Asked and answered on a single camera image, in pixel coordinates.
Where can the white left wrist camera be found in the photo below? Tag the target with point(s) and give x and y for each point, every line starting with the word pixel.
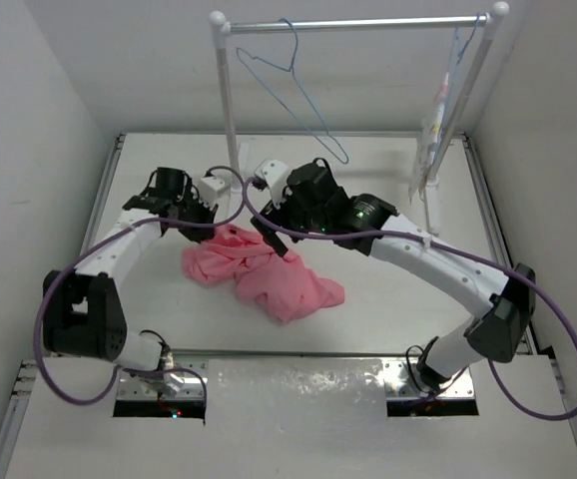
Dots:
pixel 211 189

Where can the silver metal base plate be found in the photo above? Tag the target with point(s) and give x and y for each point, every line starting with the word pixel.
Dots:
pixel 184 377

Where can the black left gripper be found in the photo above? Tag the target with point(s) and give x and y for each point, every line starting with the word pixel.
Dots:
pixel 207 213

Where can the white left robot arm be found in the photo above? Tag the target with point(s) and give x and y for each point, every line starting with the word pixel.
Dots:
pixel 84 316

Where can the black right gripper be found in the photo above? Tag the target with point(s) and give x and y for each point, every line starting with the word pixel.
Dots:
pixel 280 216

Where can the pink t shirt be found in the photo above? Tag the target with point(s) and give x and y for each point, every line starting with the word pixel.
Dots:
pixel 283 286

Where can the white patterned hanging garment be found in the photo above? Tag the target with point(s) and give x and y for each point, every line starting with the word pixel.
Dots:
pixel 429 138

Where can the white clothes rack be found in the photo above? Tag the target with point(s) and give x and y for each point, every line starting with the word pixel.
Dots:
pixel 222 30

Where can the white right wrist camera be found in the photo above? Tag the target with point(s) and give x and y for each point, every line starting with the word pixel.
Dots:
pixel 272 175

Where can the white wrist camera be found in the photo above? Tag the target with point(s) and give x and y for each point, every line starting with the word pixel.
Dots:
pixel 211 189
pixel 272 175

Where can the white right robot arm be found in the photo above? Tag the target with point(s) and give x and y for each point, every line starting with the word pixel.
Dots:
pixel 500 303

